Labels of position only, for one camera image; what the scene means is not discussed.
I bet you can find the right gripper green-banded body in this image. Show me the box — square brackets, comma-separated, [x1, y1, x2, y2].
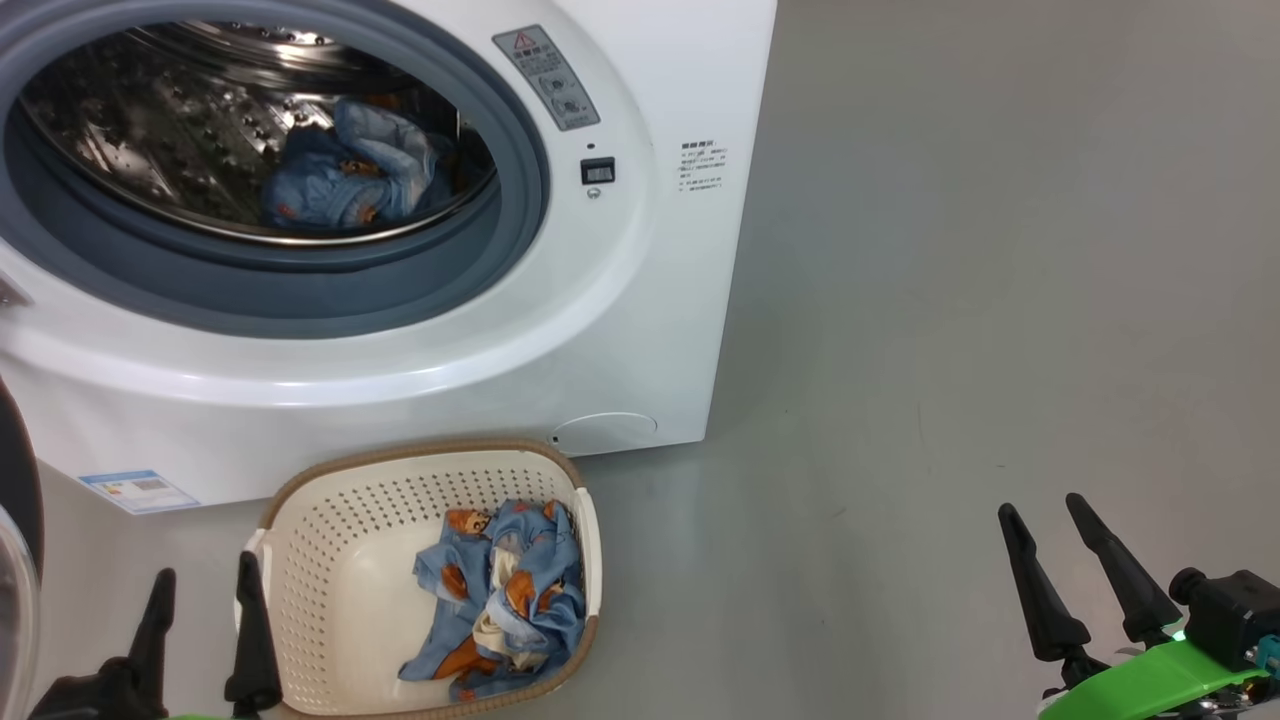
[1035, 632, 1280, 720]

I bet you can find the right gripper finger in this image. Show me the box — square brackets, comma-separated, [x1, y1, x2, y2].
[998, 502, 1093, 664]
[1065, 492, 1183, 644]

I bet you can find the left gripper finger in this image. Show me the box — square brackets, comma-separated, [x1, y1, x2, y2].
[108, 568, 179, 720]
[224, 552, 284, 717]

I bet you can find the dark round glass washer door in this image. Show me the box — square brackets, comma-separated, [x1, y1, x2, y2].
[0, 375, 47, 720]

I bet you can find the blue bear-print garment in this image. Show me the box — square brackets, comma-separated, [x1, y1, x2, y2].
[262, 95, 462, 233]
[398, 498, 589, 702]

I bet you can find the cream perforated laundry basket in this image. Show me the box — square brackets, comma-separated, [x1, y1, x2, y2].
[237, 438, 604, 720]

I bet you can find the grey rubber door gasket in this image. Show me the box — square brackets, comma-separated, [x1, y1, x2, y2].
[0, 0, 552, 341]

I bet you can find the white front-load washing machine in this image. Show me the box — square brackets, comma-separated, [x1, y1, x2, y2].
[0, 0, 779, 517]

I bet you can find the blue white energy label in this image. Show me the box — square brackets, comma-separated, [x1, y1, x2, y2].
[78, 468, 200, 516]

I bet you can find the round white filter cover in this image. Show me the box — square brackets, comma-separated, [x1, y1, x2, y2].
[550, 412, 660, 457]

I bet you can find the perforated steel washer drum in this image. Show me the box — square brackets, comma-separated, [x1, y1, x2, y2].
[18, 20, 497, 247]

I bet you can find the grey warning label sticker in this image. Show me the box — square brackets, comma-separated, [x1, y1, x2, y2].
[492, 25, 602, 133]

